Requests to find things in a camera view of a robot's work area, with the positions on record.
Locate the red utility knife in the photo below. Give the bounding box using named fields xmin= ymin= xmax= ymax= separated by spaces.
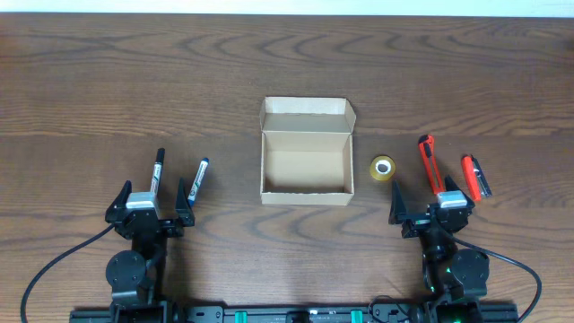
xmin=418 ymin=135 xmax=446 ymax=195

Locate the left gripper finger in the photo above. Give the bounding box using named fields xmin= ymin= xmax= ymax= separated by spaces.
xmin=106 ymin=180 xmax=132 ymax=215
xmin=175 ymin=178 xmax=194 ymax=220

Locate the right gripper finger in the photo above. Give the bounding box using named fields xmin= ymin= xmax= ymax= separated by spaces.
xmin=389 ymin=180 xmax=407 ymax=216
xmin=445 ymin=176 xmax=474 ymax=208

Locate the black whiteboard marker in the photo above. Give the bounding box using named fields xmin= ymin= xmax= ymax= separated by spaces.
xmin=150 ymin=148 xmax=165 ymax=195

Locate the yellow tape roll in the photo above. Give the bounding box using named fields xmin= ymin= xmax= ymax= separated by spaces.
xmin=370 ymin=155 xmax=396 ymax=181

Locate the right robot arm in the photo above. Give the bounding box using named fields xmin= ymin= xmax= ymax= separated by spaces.
xmin=388 ymin=177 xmax=490 ymax=322

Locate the open cardboard box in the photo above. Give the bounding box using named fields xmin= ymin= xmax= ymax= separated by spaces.
xmin=259 ymin=96 xmax=356 ymax=205

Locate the red black stapler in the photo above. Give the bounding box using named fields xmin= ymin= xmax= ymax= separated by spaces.
xmin=461 ymin=155 xmax=492 ymax=202

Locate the blue whiteboard marker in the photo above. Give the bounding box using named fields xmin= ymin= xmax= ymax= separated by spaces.
xmin=187 ymin=158 xmax=209 ymax=208

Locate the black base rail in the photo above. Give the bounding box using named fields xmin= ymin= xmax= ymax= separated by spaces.
xmin=69 ymin=301 xmax=518 ymax=323

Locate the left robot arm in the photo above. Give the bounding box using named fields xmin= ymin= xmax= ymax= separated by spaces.
xmin=105 ymin=179 xmax=195 ymax=322

